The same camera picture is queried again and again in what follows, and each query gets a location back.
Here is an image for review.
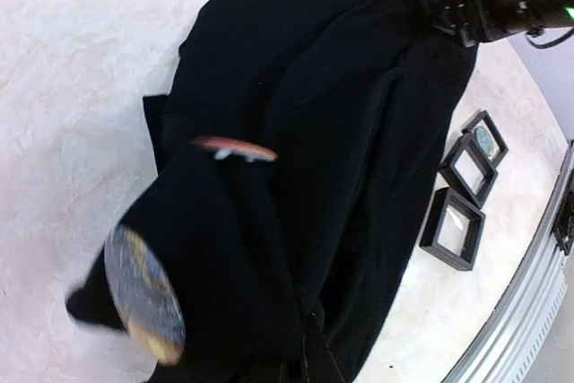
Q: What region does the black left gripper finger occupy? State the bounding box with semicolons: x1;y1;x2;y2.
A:
300;313;346;383

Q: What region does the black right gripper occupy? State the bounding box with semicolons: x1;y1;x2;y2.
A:
437;0;538;48

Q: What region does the green round brooch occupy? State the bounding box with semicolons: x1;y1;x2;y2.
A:
474;126;499;160

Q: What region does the black garment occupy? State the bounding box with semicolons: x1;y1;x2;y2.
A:
65;0;479;383

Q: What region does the yellow blue round brooch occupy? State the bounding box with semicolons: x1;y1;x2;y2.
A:
104;224;186;366

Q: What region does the red round brooch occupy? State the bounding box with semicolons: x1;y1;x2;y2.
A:
191;136;278;162

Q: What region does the right black square frame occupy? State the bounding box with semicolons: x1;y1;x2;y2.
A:
462;110;509;167

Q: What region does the black square frame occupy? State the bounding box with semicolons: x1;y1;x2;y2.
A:
420;187;485;272
439;133;498;208
462;110;509;167

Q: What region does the middle black square frame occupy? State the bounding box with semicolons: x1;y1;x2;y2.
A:
439;133;498;208

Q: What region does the left black square frame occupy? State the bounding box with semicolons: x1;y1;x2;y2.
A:
420;187;485;272

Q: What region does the front aluminium rail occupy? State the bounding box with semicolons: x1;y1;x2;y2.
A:
444;143;573;383

